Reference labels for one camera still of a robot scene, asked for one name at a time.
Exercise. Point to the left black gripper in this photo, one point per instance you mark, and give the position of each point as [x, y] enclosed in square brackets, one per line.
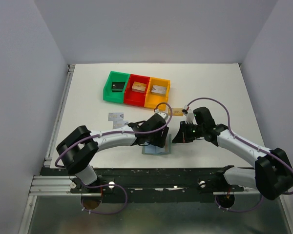
[160, 141]

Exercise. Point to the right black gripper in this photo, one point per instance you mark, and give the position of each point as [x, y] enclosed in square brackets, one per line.
[182, 136]

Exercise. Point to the green leather card holder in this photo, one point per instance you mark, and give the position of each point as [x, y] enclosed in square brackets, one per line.
[158, 151]

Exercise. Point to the gold credit card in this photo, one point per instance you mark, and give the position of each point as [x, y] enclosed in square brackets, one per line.
[176, 112]

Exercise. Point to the silver credit card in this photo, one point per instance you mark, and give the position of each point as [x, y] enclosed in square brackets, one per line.
[115, 116]
[119, 124]

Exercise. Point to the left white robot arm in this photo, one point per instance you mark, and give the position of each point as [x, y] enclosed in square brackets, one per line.
[77, 150]

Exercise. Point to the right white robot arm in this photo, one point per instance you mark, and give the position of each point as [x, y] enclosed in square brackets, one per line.
[271, 170]

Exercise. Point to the silver card stack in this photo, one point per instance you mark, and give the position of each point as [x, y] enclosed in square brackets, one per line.
[159, 90]

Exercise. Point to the copper card stack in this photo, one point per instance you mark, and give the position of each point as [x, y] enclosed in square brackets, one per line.
[138, 87]

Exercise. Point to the black card stack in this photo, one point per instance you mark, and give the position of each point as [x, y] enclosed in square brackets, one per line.
[117, 86]

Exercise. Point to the yellow plastic bin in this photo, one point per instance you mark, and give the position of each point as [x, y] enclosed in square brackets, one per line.
[152, 98]

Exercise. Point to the red plastic bin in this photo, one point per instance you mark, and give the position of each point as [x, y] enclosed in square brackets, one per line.
[135, 92]

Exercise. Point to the green plastic bin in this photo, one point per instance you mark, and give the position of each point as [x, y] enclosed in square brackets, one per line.
[117, 97]

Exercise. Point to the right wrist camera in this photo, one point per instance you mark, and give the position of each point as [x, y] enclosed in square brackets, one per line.
[188, 113]

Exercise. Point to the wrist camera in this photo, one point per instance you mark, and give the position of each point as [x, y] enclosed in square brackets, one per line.
[164, 115]
[188, 113]

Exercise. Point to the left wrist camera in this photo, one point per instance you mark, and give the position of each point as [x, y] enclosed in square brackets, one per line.
[164, 115]

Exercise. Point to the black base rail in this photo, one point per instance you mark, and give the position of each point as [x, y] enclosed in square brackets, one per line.
[156, 185]

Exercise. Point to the aluminium frame rail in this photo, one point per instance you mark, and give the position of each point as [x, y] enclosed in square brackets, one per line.
[31, 200]

